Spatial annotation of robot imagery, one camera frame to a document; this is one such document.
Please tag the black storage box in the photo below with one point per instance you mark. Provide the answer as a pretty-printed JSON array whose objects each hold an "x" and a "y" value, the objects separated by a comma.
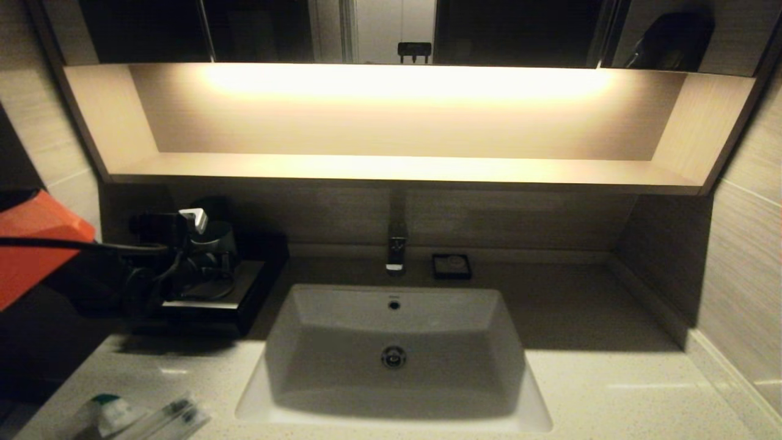
[{"x": 269, "y": 269}]

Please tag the white sachet green cap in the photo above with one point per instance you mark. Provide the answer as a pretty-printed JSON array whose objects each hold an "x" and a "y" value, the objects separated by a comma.
[{"x": 113, "y": 415}]

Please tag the black wall hair dryer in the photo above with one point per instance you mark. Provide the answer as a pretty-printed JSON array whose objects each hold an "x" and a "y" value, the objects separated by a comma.
[{"x": 672, "y": 43}]

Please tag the chrome sink drain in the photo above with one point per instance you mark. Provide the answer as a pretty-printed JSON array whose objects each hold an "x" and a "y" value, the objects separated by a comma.
[{"x": 394, "y": 357}]

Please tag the small black device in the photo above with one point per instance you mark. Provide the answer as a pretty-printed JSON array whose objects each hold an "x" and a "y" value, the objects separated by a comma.
[{"x": 414, "y": 51}]

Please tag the chrome faucet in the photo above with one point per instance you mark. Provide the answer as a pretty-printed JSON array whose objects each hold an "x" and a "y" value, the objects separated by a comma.
[{"x": 397, "y": 247}]

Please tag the white ceramic sink basin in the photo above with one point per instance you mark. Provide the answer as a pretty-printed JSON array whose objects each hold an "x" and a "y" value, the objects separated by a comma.
[{"x": 342, "y": 342}]

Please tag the grey plastic cup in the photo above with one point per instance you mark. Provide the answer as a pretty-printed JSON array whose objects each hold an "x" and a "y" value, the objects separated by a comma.
[{"x": 217, "y": 235}]

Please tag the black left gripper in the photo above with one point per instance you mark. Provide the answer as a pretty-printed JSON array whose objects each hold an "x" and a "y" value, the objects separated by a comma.
[{"x": 153, "y": 275}]

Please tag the lit wooden shelf niche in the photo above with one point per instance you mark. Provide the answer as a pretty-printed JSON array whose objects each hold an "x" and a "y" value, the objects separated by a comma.
[{"x": 397, "y": 171}]

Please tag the black cup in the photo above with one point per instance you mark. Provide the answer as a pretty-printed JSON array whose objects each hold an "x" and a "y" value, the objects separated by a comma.
[{"x": 214, "y": 206}]

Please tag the black soap dish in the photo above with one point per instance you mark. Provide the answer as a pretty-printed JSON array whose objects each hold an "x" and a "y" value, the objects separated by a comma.
[{"x": 437, "y": 275}]

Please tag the grey metal plate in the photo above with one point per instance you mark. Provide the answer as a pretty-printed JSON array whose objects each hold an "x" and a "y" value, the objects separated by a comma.
[{"x": 247, "y": 282}]

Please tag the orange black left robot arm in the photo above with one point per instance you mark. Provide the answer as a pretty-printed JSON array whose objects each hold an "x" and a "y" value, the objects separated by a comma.
[{"x": 36, "y": 244}]

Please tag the round white soap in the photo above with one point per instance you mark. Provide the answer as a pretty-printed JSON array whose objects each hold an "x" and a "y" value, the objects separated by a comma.
[{"x": 454, "y": 263}]

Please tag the mirror cabinet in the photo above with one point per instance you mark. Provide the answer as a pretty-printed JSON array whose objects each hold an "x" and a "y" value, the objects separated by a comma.
[{"x": 519, "y": 30}]

